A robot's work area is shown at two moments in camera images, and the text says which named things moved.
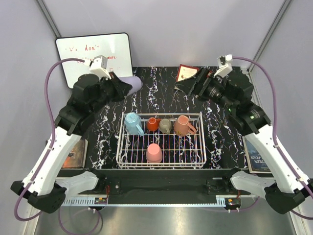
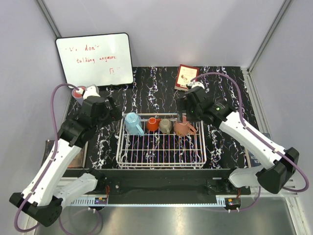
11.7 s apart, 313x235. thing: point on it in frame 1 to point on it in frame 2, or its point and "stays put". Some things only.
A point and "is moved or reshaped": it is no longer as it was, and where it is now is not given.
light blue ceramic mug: [133, 124] stays put
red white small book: [185, 72] stays put
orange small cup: [153, 124] stays put
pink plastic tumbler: [154, 153] is moved or reshaped
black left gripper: [121, 87] to [114, 114]
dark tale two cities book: [77, 158] stays put
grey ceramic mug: [165, 125] stays put
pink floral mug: [182, 127] stays put
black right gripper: [210, 79] to [182, 104]
